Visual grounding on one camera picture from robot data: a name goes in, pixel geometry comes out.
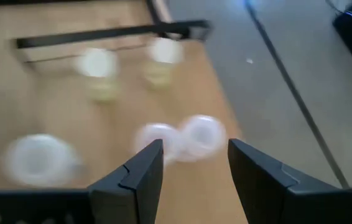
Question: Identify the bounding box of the wooden shelf black metal frame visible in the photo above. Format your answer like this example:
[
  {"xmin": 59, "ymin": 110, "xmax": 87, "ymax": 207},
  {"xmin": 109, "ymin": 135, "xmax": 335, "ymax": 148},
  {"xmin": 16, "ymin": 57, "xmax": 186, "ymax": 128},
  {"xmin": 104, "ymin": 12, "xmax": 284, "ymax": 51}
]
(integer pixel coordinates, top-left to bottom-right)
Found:
[{"xmin": 0, "ymin": 20, "xmax": 248, "ymax": 224}]

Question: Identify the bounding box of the black aluminium rig frame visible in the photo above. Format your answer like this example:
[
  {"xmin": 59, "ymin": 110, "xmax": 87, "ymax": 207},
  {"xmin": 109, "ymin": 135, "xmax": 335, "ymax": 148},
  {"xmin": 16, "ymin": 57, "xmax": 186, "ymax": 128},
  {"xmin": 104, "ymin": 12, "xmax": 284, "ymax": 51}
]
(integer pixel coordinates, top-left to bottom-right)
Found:
[{"xmin": 144, "ymin": 0, "xmax": 174, "ymax": 24}]

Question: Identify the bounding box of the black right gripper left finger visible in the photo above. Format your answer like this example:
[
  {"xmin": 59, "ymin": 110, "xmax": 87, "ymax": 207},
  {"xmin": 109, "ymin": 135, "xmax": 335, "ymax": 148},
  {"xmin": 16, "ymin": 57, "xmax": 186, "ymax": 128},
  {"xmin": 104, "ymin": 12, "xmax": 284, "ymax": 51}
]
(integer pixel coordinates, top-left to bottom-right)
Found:
[{"xmin": 87, "ymin": 139, "xmax": 164, "ymax": 224}]

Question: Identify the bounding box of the yellow medicine bottle white cap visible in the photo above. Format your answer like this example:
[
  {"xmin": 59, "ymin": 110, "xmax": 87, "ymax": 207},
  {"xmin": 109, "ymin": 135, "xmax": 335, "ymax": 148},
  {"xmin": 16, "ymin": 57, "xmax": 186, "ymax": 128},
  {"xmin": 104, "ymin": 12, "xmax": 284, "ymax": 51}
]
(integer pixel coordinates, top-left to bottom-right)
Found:
[
  {"xmin": 143, "ymin": 37, "xmax": 185, "ymax": 90},
  {"xmin": 75, "ymin": 48, "xmax": 121, "ymax": 103}
]

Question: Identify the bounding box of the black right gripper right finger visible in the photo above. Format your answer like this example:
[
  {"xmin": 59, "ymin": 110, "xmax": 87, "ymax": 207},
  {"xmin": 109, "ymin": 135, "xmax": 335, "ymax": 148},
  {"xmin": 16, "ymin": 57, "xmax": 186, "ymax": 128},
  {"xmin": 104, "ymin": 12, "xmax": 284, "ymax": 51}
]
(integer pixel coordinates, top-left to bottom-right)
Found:
[{"xmin": 228, "ymin": 138, "xmax": 352, "ymax": 224}]

